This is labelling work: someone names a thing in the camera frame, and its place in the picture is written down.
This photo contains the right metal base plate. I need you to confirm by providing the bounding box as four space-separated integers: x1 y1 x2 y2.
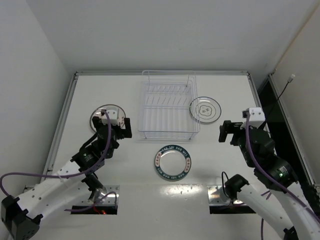
207 185 246 207

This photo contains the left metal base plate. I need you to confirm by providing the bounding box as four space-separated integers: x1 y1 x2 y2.
73 185 120 207

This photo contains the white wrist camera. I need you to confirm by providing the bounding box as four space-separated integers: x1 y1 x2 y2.
240 107 266 129
100 107 119 126

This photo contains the black cable white plug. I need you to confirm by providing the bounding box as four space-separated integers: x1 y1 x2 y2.
265 74 296 121

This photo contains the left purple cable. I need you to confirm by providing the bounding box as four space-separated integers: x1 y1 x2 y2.
0 109 118 213

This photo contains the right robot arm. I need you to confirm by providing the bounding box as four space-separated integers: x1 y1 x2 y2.
218 120 320 240

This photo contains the aluminium frame rail right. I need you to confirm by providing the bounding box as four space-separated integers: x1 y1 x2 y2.
246 71 271 133

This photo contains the sunburst pattern plate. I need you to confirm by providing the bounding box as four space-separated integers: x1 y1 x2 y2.
89 104 126 132

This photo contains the aluminium frame rail left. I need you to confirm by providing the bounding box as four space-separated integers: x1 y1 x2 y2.
43 71 79 174

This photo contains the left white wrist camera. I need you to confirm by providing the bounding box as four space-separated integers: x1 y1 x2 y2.
100 107 119 126

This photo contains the aluminium frame rail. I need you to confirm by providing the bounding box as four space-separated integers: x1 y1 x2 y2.
43 71 79 174
246 71 271 133

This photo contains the green rim lettered plate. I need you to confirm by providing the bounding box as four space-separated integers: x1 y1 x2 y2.
154 144 192 182

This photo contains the white plate floral emblem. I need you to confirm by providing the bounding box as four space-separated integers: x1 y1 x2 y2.
189 96 222 124

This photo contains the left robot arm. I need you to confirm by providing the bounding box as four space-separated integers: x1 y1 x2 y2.
0 113 132 240

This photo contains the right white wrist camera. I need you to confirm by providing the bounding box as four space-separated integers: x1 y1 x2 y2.
240 107 266 129

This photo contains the white wire dish rack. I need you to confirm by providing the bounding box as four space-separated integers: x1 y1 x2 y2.
138 70 201 142

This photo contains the metal base plate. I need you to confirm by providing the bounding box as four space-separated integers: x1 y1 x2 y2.
207 185 246 207
73 185 120 207

